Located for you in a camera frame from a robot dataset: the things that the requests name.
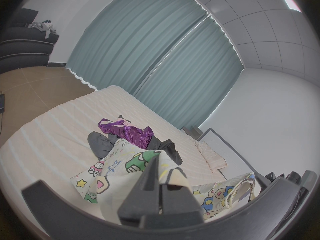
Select grey bedside table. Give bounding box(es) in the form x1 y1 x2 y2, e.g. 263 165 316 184
182 125 203 141

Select pale pink striped pillow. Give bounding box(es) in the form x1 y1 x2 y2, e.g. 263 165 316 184
191 139 228 173

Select purple satin garment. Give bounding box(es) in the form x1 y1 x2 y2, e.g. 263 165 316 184
98 118 154 150

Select bed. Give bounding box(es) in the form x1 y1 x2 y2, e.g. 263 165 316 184
0 85 258 237

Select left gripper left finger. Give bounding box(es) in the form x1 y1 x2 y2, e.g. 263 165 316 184
118 156 162 220

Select white printed pyjama top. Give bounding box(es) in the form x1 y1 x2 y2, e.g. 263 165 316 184
70 138 258 221

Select black shirt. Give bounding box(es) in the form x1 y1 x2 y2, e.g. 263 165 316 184
87 126 183 166

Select pile of clothes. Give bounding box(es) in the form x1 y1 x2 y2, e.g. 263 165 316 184
25 20 57 40

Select dark grey sofa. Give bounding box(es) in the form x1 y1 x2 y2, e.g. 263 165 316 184
0 8 60 74

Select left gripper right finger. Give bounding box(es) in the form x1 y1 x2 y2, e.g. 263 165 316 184
161 184 204 215

